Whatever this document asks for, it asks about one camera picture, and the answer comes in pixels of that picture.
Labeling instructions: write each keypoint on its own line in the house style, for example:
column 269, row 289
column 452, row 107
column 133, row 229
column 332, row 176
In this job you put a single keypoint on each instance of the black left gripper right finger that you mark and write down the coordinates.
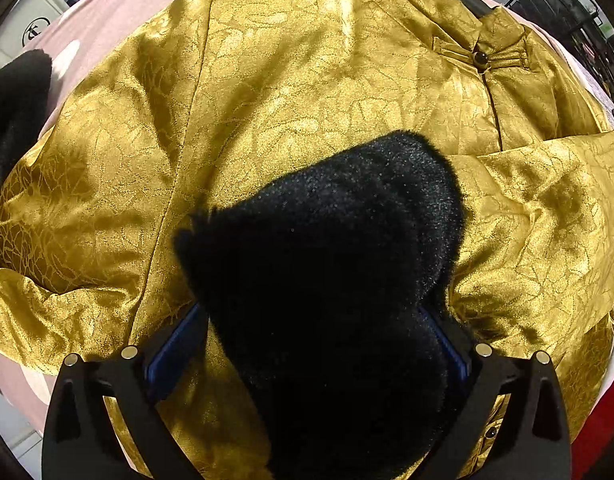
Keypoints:
column 533, row 441

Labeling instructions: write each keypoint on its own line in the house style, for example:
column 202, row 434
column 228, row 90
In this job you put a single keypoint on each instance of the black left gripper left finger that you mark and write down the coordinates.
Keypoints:
column 103, row 421

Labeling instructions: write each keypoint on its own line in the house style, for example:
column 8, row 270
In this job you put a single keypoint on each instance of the gold satin jacket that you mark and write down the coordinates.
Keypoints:
column 318, row 362

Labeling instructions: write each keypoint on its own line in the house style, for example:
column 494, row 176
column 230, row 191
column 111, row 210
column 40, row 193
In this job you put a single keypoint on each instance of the red cloth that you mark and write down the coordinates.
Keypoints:
column 593, row 449

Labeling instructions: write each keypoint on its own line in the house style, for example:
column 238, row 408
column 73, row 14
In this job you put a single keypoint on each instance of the pink polka dot bedsheet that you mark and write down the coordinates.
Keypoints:
column 160, row 104

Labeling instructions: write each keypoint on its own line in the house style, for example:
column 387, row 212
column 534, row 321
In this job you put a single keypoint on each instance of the white appliance with logo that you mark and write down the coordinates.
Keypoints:
column 26, row 20

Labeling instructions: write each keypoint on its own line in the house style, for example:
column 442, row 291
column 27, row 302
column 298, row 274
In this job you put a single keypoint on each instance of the black metal rack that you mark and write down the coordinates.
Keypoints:
column 581, row 27

